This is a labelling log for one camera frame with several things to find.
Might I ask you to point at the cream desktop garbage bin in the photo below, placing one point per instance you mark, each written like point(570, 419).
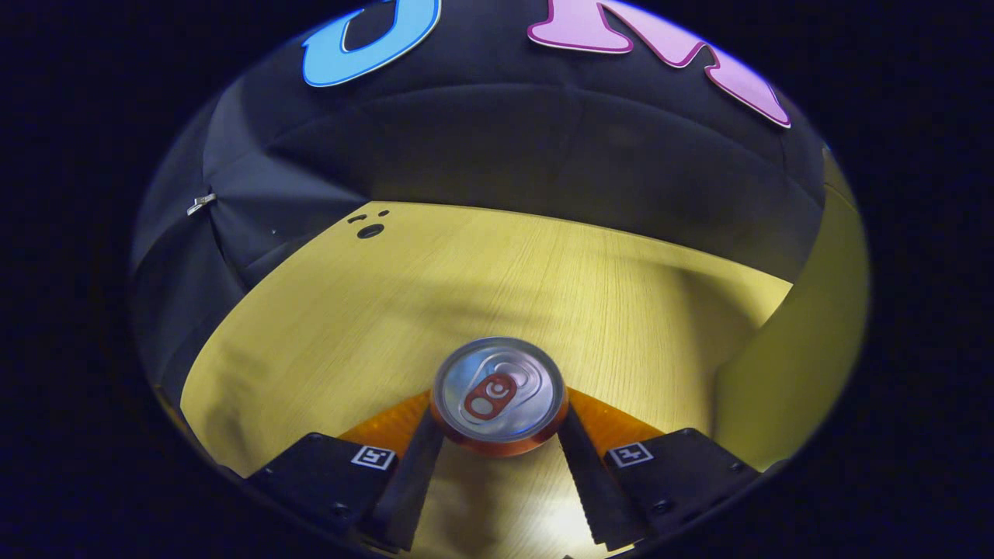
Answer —
point(800, 365)

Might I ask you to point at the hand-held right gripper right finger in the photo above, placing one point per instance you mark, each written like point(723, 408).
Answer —
point(586, 481)

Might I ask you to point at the red pop can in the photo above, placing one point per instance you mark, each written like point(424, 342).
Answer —
point(497, 388)

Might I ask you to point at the black backdrop cloth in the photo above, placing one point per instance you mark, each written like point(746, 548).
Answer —
point(505, 140)

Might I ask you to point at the silver metal clip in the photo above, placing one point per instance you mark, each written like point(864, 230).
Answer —
point(200, 203)

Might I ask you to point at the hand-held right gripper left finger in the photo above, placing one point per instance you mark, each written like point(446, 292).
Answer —
point(415, 481)

